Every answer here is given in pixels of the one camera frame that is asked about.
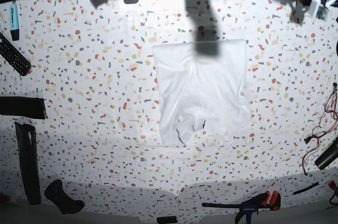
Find white T-shirt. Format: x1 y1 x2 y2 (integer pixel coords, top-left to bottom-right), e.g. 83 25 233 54
152 39 251 146

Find light blue highlighter marker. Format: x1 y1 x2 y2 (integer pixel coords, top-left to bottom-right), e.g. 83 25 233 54
10 4 20 41

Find terrazzo patterned table cloth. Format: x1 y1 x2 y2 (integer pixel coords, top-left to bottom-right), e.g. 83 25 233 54
1 0 337 223

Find black TV remote control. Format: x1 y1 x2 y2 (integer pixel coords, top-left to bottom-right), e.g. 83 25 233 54
1 34 31 76

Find black tape strip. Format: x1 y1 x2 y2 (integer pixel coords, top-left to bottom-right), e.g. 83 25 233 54
1 96 46 119

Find black cylindrical tube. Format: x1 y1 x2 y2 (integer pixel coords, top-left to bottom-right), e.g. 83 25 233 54
14 122 41 206

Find small black rectangular device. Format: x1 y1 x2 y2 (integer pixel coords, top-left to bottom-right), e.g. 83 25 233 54
157 216 178 224

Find black orange bar clamp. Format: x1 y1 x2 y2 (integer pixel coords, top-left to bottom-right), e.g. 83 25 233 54
202 191 281 224

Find black cylinder right edge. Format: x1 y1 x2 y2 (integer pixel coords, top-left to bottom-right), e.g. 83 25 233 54
315 138 338 170

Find small orange clip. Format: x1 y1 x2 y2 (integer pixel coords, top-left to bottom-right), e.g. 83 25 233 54
328 180 335 189

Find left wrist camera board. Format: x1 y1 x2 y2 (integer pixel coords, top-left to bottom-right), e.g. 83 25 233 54
308 2 330 21

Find red black wire bundle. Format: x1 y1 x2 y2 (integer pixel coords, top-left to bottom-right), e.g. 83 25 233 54
301 82 338 176

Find short black cable piece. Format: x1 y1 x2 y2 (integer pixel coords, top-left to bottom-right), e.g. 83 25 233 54
292 182 320 196

